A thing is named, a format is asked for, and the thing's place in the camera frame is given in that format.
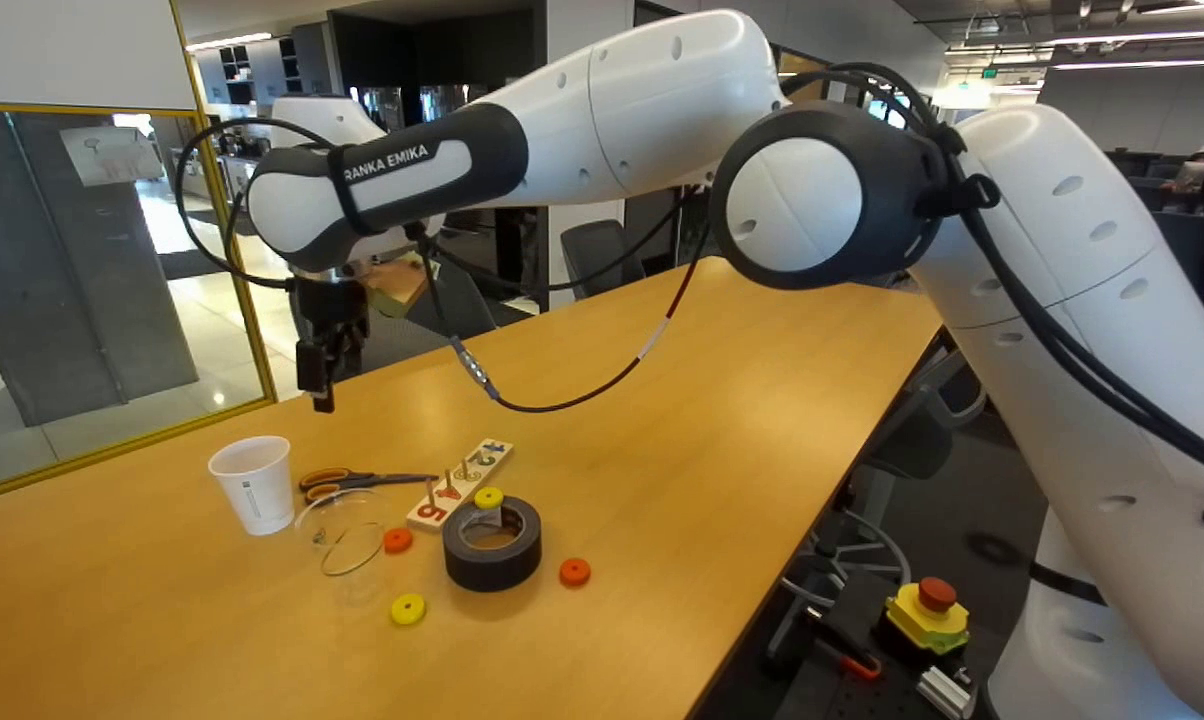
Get red handled tool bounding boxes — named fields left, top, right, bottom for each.
left=813, top=635, right=888, bottom=688

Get white paper cup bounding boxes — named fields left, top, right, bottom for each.
left=205, top=431, right=304, bottom=539

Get yellow framed partition wall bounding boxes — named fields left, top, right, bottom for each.
left=0, top=0, right=283, bottom=511

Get grey office chair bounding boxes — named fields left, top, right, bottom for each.
left=560, top=215, right=650, bottom=303
left=346, top=243, right=546, bottom=381

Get yellow red emergency stop button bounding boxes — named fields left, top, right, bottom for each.
left=883, top=573, right=975, bottom=662

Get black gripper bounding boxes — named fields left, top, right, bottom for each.
left=287, top=271, right=373, bottom=415

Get small white connector box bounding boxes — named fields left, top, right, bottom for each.
left=918, top=662, right=982, bottom=720

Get clear drinking glass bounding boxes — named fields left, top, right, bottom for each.
left=293, top=481, right=392, bottom=631

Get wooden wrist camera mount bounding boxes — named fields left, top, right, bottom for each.
left=355, top=254, right=431, bottom=319

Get wooden number peg board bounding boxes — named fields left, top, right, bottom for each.
left=403, top=436, right=517, bottom=536

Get grey orange handled scissors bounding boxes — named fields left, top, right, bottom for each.
left=296, top=466, right=439, bottom=503

